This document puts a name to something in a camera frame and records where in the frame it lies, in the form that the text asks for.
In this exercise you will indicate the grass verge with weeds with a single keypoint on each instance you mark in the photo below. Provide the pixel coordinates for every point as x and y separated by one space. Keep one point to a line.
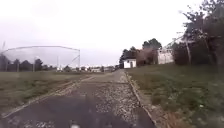
180 90

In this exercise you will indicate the distant low buildings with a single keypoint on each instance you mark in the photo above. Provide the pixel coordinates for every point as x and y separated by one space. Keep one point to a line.
96 69

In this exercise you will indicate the robot's own part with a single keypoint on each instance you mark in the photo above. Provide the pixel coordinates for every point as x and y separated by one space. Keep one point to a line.
74 126

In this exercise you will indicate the flat grass field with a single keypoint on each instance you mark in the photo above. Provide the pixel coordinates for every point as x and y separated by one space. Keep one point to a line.
26 83

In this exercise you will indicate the grey asphalt path with leaves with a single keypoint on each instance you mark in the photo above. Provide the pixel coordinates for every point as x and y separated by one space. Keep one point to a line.
83 106

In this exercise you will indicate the tall dark trees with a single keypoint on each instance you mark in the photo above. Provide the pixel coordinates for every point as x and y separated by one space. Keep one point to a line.
206 36

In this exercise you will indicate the thin metal arch frame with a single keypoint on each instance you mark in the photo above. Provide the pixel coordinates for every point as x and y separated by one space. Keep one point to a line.
79 60

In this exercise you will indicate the trees with reddish leaves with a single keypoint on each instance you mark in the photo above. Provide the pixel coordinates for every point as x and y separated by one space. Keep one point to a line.
146 53

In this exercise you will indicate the small white building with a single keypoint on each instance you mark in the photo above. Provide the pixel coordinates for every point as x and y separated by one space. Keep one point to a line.
129 63

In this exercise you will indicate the pale building behind trees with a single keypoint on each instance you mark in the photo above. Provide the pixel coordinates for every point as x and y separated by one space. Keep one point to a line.
165 56

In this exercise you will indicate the distant row of dark trees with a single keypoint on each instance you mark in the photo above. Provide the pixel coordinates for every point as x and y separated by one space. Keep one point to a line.
23 65

